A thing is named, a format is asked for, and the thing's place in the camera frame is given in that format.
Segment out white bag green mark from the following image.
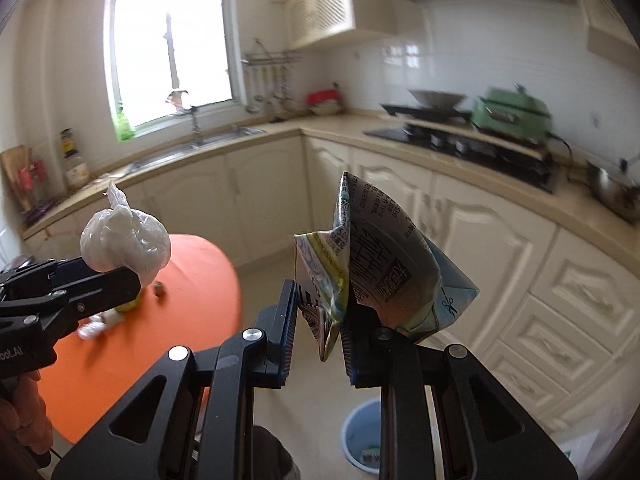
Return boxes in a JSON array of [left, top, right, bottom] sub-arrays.
[[560, 430, 608, 480]]

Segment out person's left hand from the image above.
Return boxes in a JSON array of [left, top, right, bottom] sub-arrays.
[[0, 372, 54, 456]]

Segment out green plastic bottle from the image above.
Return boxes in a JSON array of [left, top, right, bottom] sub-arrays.
[[114, 105, 137, 142]]

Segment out clear jar white label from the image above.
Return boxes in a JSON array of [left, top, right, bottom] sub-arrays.
[[64, 157, 91, 190]]

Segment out dark sauce bottle yellow label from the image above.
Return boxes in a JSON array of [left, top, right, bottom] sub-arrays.
[[60, 129, 82, 161]]

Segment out light blue plastic bin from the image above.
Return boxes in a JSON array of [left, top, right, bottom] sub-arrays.
[[341, 399, 383, 472]]

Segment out orange round table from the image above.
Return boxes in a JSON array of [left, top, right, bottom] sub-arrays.
[[37, 232, 243, 445]]

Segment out stainless steel sink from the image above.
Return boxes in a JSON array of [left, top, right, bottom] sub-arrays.
[[120, 127, 266, 173]]

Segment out cream kitchen base cabinets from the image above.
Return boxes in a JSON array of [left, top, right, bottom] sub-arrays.
[[22, 115, 640, 441]]

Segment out white framed window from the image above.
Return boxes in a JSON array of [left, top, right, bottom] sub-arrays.
[[102, 0, 248, 136]]

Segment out red kitchen tools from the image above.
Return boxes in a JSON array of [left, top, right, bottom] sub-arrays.
[[19, 160, 46, 211]]

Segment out white crumpled paper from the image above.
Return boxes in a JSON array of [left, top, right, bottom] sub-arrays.
[[79, 320, 108, 342]]

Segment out pale green white wrapper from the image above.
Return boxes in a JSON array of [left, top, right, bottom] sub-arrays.
[[102, 300, 141, 326]]

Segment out metal sink faucet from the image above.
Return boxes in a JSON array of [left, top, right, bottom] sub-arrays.
[[187, 105, 206, 148]]

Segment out black gas stove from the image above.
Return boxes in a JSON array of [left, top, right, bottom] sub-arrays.
[[364, 104, 561, 195]]

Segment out person's dark trouser leg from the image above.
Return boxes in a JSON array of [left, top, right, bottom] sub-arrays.
[[252, 425, 301, 480]]

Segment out black power cable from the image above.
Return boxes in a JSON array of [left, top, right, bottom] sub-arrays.
[[547, 132, 576, 176]]

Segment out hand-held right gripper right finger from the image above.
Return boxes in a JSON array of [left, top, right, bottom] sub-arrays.
[[342, 305, 578, 480]]

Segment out knotted white plastic bag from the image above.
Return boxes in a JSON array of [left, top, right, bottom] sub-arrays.
[[80, 180, 172, 288]]

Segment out steel frying pan black handle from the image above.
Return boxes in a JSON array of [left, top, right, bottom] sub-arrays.
[[586, 160, 640, 226]]

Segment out grey wok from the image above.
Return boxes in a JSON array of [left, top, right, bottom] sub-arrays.
[[407, 89, 468, 111]]

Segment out green electric cooking pot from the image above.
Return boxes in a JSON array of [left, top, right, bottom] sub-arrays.
[[471, 85, 555, 145]]

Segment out row of hanging utensils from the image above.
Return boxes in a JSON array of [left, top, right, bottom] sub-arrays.
[[244, 62, 297, 115]]

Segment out red and white container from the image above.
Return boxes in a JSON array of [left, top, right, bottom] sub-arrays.
[[306, 89, 346, 117]]

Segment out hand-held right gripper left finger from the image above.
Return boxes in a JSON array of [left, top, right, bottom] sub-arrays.
[[52, 280, 301, 480]]

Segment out metal wall utensil rack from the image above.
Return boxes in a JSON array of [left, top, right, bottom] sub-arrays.
[[240, 37, 303, 68]]

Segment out printed milk carton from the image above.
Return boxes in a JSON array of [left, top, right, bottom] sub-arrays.
[[294, 171, 480, 362]]

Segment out cream lattice wall cabinet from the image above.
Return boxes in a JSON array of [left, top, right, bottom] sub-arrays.
[[267, 0, 426, 51]]

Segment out wooden cutting board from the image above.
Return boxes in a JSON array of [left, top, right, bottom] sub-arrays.
[[0, 145, 31, 211]]

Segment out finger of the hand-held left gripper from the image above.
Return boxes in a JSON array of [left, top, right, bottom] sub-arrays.
[[0, 258, 92, 307], [0, 265, 142, 342]]

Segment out purple flat item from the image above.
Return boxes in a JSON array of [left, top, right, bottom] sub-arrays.
[[25, 199, 62, 223]]

